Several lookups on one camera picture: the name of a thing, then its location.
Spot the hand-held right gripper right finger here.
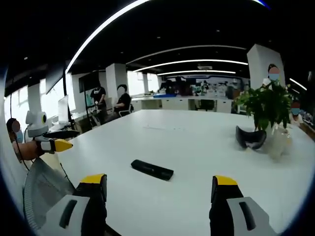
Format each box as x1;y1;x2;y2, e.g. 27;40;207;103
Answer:
209;175;279;236

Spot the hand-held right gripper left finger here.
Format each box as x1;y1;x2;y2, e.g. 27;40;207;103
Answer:
39;174;108;236

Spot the black remote control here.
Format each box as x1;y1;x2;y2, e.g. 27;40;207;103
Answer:
130;159;174;181

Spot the person's left hand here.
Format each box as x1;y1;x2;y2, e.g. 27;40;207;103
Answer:
13;141;41;162

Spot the white computer monitor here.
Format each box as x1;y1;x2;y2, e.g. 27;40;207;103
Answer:
57;95;70;124

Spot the black stand pole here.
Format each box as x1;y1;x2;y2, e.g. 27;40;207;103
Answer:
62;61;75;130

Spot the grey mesh chair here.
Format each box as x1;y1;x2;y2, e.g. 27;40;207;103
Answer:
23;157;76;232

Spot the black headset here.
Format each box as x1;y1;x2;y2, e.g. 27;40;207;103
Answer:
235;125;267;150

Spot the clear glass vase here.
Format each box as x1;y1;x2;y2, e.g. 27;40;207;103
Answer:
266;124;294;161

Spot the green leafy plant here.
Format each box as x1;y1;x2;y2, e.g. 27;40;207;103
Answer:
233;80;294;131

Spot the long white counter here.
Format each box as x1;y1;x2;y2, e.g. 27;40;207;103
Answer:
131;95;235;114

